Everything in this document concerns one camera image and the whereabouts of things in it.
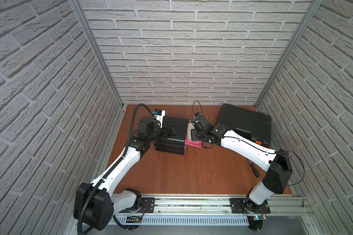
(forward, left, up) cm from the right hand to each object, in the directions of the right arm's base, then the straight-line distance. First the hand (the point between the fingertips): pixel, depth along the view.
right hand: (196, 132), depth 82 cm
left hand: (+1, +12, +8) cm, 14 cm away
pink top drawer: (-6, 0, -3) cm, 7 cm away
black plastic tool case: (+13, -42, -13) cm, 46 cm away
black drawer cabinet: (-5, +12, -2) cm, 14 cm away
